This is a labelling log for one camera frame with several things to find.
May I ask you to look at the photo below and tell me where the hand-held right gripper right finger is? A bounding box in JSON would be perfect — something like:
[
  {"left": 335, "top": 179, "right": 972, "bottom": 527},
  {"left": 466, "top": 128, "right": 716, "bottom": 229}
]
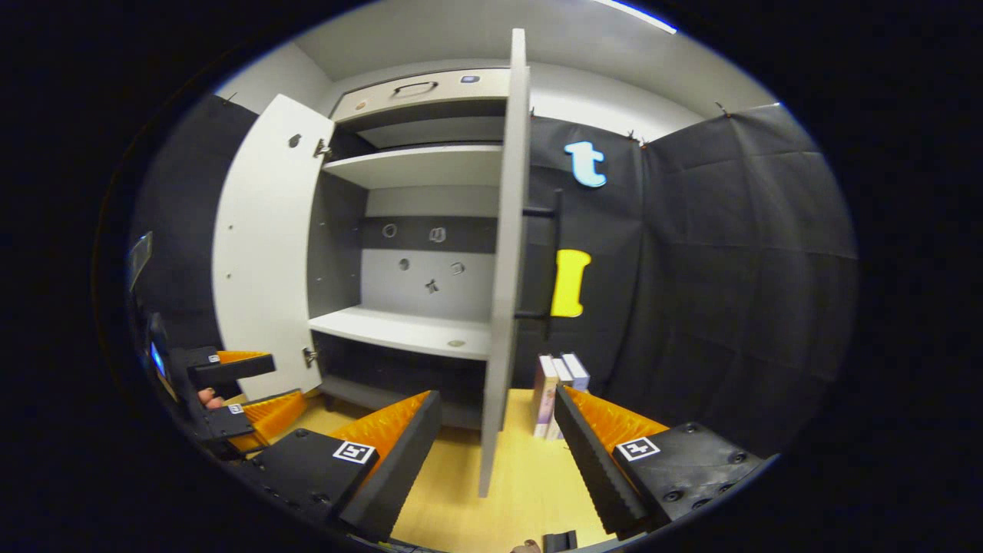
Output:
[{"left": 554, "top": 384, "right": 769, "bottom": 541}]

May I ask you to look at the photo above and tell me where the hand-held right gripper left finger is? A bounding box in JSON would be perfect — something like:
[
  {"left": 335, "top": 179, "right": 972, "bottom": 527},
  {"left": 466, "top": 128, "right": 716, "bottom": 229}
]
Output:
[{"left": 246, "top": 389, "right": 444, "bottom": 542}]

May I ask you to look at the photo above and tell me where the white cabinet door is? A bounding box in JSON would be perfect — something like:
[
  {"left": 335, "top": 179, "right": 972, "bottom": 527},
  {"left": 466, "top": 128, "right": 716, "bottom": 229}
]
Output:
[
  {"left": 478, "top": 28, "right": 565, "bottom": 498},
  {"left": 211, "top": 94, "right": 336, "bottom": 402}
]

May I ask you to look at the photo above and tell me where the white and grey cabinet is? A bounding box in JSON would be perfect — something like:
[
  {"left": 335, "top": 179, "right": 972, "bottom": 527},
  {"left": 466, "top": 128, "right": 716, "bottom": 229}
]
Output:
[{"left": 307, "top": 68, "right": 511, "bottom": 431}]

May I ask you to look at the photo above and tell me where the white cabinet shelf board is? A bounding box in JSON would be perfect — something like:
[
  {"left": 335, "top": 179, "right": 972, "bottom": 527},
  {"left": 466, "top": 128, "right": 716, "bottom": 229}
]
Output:
[{"left": 321, "top": 144, "right": 504, "bottom": 190}]

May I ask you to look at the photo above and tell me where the white paperback book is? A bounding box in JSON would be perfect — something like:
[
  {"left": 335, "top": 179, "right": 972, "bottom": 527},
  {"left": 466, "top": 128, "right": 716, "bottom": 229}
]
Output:
[
  {"left": 550, "top": 357, "right": 575, "bottom": 442},
  {"left": 533, "top": 355, "right": 560, "bottom": 440},
  {"left": 561, "top": 352, "right": 591, "bottom": 393}
]

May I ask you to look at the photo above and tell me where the black backdrop cloth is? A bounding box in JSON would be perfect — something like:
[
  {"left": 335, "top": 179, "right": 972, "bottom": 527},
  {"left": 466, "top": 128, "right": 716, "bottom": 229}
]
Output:
[
  {"left": 127, "top": 94, "right": 258, "bottom": 362},
  {"left": 511, "top": 100, "right": 859, "bottom": 462}
]

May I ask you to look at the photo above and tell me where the long ceiling light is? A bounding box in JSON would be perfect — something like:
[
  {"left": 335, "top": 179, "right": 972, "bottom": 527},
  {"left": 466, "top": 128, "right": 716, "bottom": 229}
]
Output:
[{"left": 591, "top": 0, "right": 678, "bottom": 35}]

